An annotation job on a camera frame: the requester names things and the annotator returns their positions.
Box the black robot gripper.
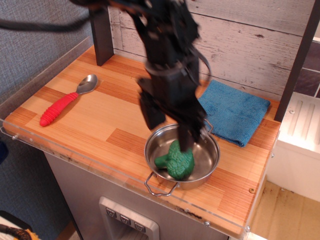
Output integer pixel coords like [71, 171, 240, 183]
[137, 62, 207, 152]

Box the green toy broccoli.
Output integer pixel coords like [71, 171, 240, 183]
[154, 140, 195, 180]

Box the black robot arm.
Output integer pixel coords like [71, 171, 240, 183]
[75, 0, 207, 152]

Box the stainless steel pot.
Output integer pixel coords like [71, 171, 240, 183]
[144, 120, 221, 197]

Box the blue folded cloth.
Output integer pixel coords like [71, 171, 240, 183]
[198, 80, 271, 148]

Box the clear acrylic edge guard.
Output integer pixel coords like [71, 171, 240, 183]
[1, 121, 250, 240]

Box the grey toy cabinet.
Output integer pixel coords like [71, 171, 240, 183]
[45, 153, 228, 240]

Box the silver dispenser panel with buttons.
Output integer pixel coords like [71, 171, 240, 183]
[99, 196, 160, 240]

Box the white toy sink unit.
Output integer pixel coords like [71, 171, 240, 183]
[264, 36, 320, 203]

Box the red handled metal spoon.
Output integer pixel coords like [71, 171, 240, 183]
[39, 74, 98, 127]

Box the dark left shelf post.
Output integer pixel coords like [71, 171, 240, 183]
[89, 8, 114, 66]

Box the dark shelf post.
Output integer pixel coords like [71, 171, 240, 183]
[274, 0, 320, 122]
[89, 8, 114, 66]

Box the dark right shelf post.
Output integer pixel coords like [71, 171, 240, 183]
[274, 0, 320, 122]

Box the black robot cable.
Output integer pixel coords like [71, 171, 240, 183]
[0, 7, 101, 33]

